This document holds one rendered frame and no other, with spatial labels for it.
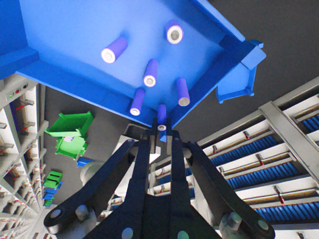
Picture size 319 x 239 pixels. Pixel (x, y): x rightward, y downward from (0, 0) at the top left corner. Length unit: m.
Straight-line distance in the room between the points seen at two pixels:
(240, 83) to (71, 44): 0.86
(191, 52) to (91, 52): 0.17
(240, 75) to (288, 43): 0.25
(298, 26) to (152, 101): 0.82
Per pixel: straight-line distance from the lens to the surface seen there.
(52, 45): 0.29
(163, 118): 0.22
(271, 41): 0.89
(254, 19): 0.81
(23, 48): 0.31
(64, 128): 1.24
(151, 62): 0.21
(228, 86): 0.89
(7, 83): 0.83
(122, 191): 0.92
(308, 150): 0.96
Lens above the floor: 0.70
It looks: 44 degrees down
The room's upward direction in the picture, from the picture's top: 177 degrees counter-clockwise
